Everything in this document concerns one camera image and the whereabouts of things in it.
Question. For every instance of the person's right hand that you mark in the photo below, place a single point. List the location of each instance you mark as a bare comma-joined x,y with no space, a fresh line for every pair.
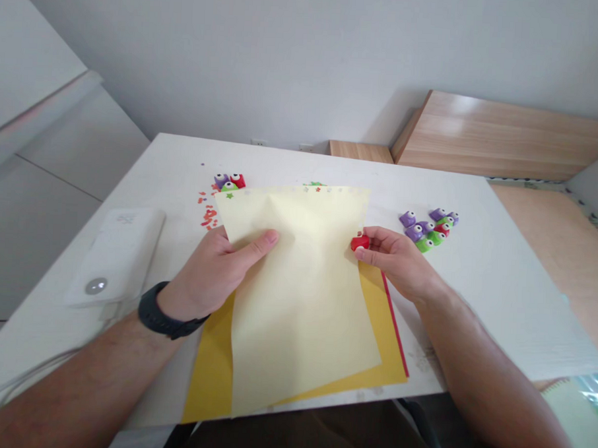
406,273

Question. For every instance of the person's left hand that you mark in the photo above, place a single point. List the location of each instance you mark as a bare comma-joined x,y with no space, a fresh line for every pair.
202,279

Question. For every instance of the white wall socket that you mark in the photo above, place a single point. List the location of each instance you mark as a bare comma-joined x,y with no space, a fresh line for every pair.
260,142
307,147

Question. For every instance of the dark yellow paper sheet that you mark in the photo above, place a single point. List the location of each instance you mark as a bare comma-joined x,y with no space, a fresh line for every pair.
213,369

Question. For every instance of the red craft punch with eyes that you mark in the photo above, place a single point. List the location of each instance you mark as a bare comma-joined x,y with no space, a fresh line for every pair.
238,180

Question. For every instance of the pile of small craft punches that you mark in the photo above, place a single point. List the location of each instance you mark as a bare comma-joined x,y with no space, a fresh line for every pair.
430,229

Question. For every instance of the scattered green paper scraps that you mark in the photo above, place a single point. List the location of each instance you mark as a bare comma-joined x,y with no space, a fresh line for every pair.
314,184

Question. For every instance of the clear plastic bag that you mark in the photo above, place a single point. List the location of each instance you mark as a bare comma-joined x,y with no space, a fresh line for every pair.
594,395

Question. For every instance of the person's legs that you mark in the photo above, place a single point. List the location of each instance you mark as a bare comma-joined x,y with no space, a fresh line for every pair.
290,434

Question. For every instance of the white power bank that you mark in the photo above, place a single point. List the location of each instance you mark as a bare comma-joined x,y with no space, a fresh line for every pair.
114,258

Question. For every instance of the wooden nightstand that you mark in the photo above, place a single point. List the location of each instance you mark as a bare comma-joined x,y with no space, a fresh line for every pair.
360,151

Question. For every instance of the red paper sheet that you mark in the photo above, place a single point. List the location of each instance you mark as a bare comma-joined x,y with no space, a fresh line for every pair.
396,327

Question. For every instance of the green craft punch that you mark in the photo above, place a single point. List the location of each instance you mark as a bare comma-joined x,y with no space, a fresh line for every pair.
228,185

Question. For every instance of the light green spiral notebook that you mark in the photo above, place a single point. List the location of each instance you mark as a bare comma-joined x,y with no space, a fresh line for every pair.
575,419

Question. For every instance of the scattered red paper scraps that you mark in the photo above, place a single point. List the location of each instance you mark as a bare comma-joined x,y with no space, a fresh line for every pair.
208,215

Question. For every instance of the pale yellow paper sheet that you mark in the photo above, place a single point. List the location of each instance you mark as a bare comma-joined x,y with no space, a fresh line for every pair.
301,293

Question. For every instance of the purple craft punch with eye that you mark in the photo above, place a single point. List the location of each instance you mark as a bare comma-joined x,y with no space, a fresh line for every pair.
219,180

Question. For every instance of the white cabinet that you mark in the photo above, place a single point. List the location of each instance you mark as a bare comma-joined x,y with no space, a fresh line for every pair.
40,138

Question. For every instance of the wooden bed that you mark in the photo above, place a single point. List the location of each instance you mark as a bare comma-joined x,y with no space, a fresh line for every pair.
520,159

